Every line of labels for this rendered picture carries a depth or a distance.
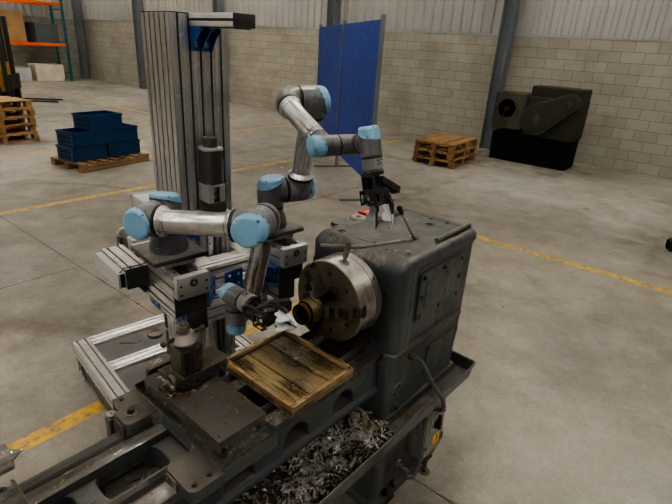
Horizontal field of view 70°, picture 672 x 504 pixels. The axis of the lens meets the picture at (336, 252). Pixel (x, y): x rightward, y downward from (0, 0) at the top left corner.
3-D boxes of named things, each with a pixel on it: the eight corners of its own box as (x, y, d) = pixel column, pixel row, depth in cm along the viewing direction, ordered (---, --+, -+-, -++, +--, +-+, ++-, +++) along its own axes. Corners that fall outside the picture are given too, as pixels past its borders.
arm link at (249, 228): (145, 228, 186) (280, 236, 174) (120, 241, 172) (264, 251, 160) (140, 197, 181) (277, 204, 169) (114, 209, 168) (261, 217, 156)
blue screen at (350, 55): (296, 144, 1036) (300, 22, 945) (333, 144, 1054) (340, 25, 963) (340, 201, 668) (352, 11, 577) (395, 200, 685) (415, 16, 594)
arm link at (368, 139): (370, 126, 172) (384, 123, 164) (374, 157, 174) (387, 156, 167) (351, 128, 168) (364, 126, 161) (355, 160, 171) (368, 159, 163)
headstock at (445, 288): (385, 273, 254) (393, 202, 239) (467, 306, 226) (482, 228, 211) (305, 312, 212) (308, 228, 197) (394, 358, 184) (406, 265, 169)
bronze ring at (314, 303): (308, 290, 175) (290, 298, 169) (327, 299, 170) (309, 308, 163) (308, 312, 179) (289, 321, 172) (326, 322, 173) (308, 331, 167)
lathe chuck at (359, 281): (307, 305, 200) (321, 239, 185) (365, 348, 184) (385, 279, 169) (292, 313, 194) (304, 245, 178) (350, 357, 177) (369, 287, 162)
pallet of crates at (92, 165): (118, 153, 854) (113, 107, 824) (149, 160, 818) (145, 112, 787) (51, 164, 758) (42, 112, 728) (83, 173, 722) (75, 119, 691)
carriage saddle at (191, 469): (188, 373, 169) (187, 358, 167) (279, 444, 141) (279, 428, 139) (102, 415, 148) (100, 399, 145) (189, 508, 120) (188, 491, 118)
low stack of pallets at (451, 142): (437, 153, 1035) (440, 132, 1018) (476, 160, 990) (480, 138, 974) (410, 161, 941) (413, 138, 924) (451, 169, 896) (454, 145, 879)
